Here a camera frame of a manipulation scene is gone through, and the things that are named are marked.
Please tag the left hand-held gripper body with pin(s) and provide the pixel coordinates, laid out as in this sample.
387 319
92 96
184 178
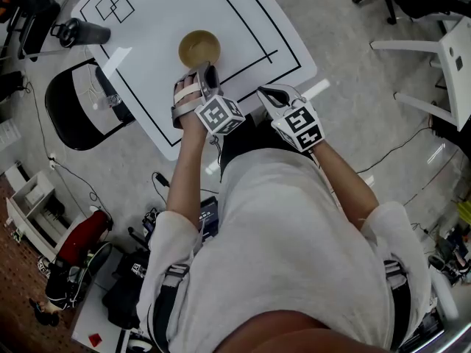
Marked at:
220 115

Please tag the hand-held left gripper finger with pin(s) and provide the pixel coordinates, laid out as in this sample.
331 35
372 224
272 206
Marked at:
202 77
212 76

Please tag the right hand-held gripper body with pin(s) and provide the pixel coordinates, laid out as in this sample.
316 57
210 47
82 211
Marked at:
302 126

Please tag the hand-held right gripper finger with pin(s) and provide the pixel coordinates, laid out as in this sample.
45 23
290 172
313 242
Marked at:
265 99
290 91

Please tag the golden brown bowl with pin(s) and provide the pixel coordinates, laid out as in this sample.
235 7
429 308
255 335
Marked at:
198 46

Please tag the person's right forearm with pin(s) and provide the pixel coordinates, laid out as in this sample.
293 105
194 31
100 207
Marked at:
342 182

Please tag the person's left forearm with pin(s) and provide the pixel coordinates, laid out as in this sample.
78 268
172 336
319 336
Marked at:
187 160

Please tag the person's left hand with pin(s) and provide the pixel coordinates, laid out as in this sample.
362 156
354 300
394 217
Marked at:
187 84

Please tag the person's black trousers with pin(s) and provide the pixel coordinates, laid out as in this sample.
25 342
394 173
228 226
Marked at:
250 142

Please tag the black power adapter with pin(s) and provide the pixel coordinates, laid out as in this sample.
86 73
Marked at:
162 179

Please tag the clear plastic bottle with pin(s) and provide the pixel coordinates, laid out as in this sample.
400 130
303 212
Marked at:
108 102

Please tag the black cardboard box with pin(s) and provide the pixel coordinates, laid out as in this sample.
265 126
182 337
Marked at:
210 217

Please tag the person's white shirt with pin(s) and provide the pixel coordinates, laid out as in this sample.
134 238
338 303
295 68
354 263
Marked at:
287 241

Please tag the black folding chair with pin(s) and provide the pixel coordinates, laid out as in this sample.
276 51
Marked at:
62 116

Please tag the white power strip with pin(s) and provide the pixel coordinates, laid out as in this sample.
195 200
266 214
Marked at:
54 161

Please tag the black mesh chair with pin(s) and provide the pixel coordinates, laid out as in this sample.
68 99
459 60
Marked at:
35 17

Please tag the red bag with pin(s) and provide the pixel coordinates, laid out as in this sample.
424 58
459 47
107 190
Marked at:
82 235

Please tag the yellow green object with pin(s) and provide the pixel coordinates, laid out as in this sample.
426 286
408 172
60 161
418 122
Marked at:
464 215

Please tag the black backpack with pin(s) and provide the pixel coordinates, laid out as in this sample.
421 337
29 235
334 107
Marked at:
125 292

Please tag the white paper sheet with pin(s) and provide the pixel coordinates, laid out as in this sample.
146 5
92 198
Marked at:
8 134

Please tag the white shelf unit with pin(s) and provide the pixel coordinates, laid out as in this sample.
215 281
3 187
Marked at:
31 212

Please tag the small red object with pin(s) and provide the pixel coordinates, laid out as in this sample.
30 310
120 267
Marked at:
96 339

